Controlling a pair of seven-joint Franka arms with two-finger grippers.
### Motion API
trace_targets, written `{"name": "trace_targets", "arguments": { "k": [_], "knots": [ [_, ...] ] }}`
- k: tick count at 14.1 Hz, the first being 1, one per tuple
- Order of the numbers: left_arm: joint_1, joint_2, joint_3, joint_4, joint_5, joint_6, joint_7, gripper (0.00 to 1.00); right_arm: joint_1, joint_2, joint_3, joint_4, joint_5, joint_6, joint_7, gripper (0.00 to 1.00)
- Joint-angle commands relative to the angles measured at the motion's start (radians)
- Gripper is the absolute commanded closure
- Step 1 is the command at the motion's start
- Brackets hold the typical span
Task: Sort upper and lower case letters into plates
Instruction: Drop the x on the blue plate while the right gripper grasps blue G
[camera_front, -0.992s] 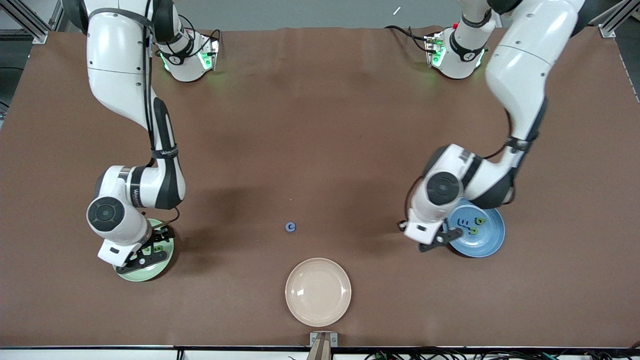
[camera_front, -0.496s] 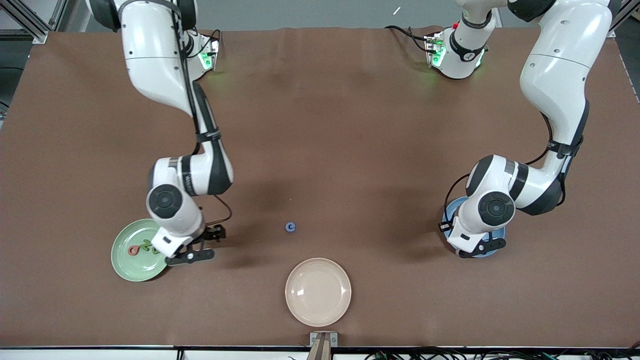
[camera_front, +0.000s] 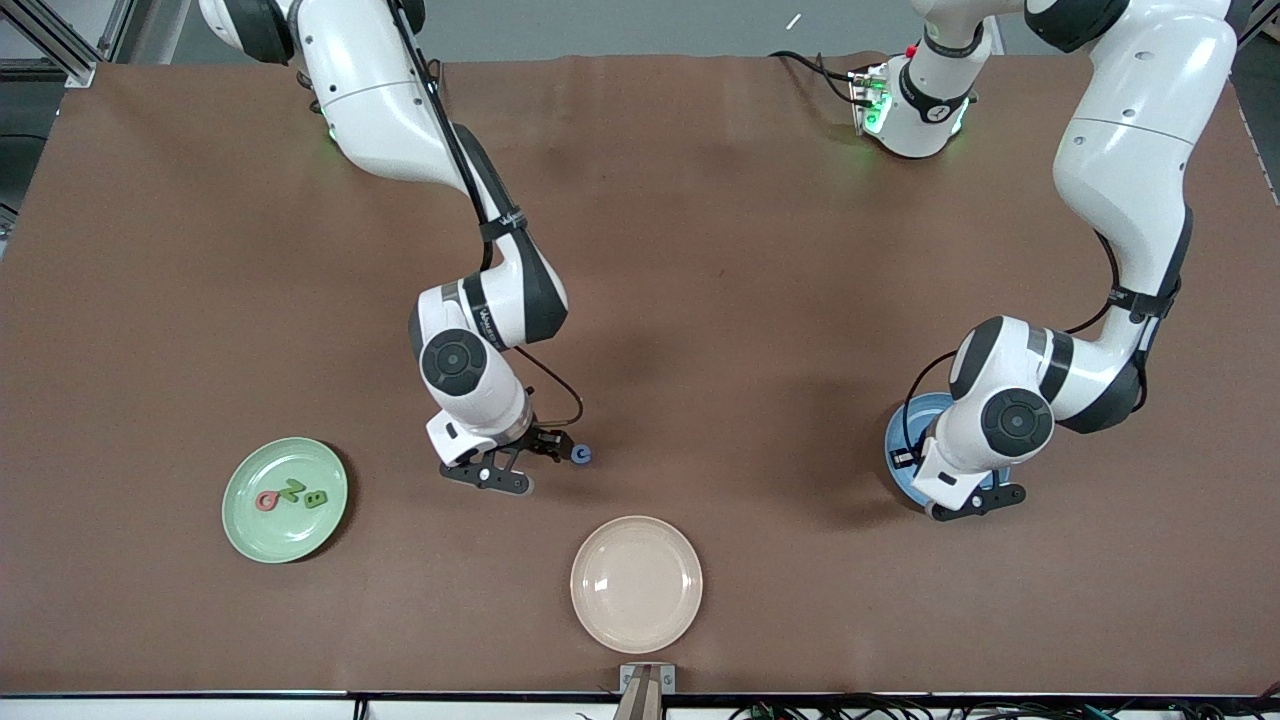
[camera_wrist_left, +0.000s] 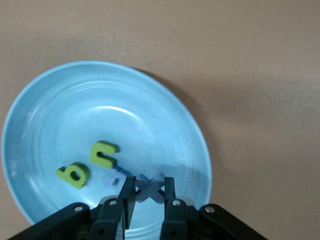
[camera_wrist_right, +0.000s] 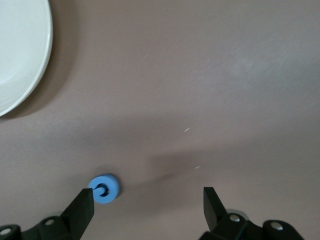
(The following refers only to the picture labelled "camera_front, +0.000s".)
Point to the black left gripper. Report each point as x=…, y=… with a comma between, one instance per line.
x=908, y=459

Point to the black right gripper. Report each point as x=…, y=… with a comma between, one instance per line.
x=540, y=437

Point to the blue letter C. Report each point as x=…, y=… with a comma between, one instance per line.
x=585, y=460

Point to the green letter N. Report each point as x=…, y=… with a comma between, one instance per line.
x=292, y=490

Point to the pink letter Q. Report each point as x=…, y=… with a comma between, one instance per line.
x=262, y=503

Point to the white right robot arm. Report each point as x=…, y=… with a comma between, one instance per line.
x=370, y=100

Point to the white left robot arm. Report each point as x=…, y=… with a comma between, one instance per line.
x=1140, y=150

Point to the blue plate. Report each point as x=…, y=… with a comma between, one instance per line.
x=922, y=410

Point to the beige plate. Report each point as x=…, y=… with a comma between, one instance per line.
x=636, y=585

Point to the brown table mat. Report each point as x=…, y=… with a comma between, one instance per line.
x=640, y=200

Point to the light green plate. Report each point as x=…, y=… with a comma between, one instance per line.
x=255, y=535

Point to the metal connector box green light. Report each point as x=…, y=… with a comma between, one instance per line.
x=865, y=95

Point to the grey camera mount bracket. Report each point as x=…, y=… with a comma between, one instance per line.
x=647, y=690

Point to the white table edge rail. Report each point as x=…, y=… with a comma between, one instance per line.
x=200, y=708

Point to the aluminium frame profile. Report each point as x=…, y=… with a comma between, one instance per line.
x=1250, y=30
x=75, y=68

